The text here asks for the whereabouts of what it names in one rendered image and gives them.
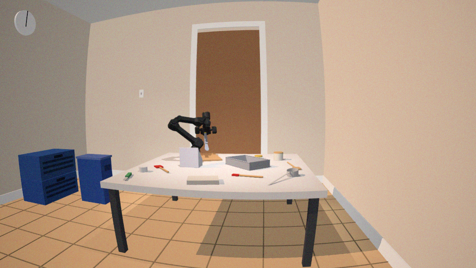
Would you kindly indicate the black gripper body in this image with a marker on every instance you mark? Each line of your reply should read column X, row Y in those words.
column 202, row 130

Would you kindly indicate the grey rectangular tin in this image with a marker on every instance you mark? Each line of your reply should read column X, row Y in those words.
column 247, row 162

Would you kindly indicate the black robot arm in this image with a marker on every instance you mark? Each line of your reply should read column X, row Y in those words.
column 204, row 120

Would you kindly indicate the beige flat rectangular slab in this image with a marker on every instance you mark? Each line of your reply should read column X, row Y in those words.
column 202, row 180

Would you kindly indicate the wooden cutting board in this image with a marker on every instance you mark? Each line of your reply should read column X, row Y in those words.
column 210, row 157

